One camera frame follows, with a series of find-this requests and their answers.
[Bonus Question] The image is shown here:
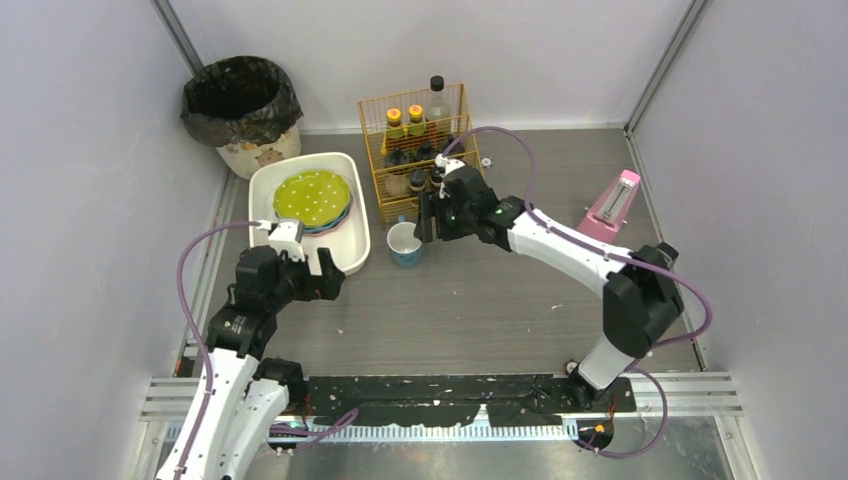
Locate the green polka dot plate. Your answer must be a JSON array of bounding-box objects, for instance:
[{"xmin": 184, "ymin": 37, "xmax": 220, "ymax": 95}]
[{"xmin": 272, "ymin": 169, "xmax": 351, "ymax": 228}]

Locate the small dark pepper bottle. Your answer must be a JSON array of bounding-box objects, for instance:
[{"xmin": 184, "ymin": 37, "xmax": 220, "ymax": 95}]
[{"xmin": 429, "ymin": 164, "xmax": 444, "ymax": 191}]

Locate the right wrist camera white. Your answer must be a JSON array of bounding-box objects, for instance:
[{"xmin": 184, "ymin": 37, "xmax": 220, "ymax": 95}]
[{"xmin": 434, "ymin": 154, "xmax": 466, "ymax": 180}]

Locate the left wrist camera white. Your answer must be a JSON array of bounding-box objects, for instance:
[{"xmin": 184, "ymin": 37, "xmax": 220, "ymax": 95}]
[{"xmin": 246, "ymin": 219, "xmax": 307, "ymax": 263}]

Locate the white plastic basin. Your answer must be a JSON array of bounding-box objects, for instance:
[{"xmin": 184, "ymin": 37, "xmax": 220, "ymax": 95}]
[{"xmin": 248, "ymin": 152, "xmax": 371, "ymax": 276}]

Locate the sauce bottle yellow cap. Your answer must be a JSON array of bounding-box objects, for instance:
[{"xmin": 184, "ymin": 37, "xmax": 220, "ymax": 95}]
[
  {"xmin": 406, "ymin": 104, "xmax": 428, "ymax": 151},
  {"xmin": 382, "ymin": 108, "xmax": 406, "ymax": 155}
]

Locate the black base mount strip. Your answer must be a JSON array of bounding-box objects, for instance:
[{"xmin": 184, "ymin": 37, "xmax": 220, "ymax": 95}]
[{"xmin": 288, "ymin": 373, "xmax": 637, "ymax": 427}]

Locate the white shaker bottle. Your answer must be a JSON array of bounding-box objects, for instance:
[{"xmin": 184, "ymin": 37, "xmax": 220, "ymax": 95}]
[{"xmin": 438, "ymin": 134, "xmax": 466, "ymax": 159}]

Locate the brown spice jar black cap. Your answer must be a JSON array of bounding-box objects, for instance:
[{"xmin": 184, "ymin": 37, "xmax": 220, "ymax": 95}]
[{"xmin": 413, "ymin": 140, "xmax": 437, "ymax": 174}]

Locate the blue mug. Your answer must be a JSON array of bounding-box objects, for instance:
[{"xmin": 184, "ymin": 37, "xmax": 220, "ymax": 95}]
[{"xmin": 386, "ymin": 215, "xmax": 423, "ymax": 268}]

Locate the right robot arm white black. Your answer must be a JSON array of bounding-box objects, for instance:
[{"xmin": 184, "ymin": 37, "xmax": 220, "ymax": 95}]
[{"xmin": 414, "ymin": 160, "xmax": 684, "ymax": 408}]

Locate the blue polka dot plate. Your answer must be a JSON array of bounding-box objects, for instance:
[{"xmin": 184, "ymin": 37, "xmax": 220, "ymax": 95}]
[{"xmin": 304, "ymin": 194, "xmax": 353, "ymax": 235}]

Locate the trash bin with black bag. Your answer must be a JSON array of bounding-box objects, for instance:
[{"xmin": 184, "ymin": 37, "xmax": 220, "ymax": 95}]
[{"xmin": 180, "ymin": 55, "xmax": 303, "ymax": 179}]

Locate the tall clear oil bottle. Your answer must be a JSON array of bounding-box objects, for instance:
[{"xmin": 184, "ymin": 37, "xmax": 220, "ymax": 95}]
[{"xmin": 424, "ymin": 75, "xmax": 453, "ymax": 151}]

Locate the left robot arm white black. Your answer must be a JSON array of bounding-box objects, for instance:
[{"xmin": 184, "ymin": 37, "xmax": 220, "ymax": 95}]
[{"xmin": 156, "ymin": 245, "xmax": 346, "ymax": 479}]

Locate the dark spice bottle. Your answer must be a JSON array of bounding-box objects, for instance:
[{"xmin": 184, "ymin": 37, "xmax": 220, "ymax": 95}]
[{"xmin": 408, "ymin": 169, "xmax": 430, "ymax": 197}]

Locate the pink box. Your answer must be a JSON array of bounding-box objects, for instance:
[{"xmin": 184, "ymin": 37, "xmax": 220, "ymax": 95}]
[{"xmin": 577, "ymin": 170, "xmax": 641, "ymax": 244}]

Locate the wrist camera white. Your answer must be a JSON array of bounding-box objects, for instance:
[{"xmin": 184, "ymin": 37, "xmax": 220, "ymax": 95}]
[
  {"xmin": 246, "ymin": 219, "xmax": 307, "ymax": 263},
  {"xmin": 434, "ymin": 154, "xmax": 466, "ymax": 180}
]

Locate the yellow wire basket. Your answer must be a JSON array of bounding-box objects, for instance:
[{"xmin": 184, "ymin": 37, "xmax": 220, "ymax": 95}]
[{"xmin": 358, "ymin": 83, "xmax": 482, "ymax": 227}]

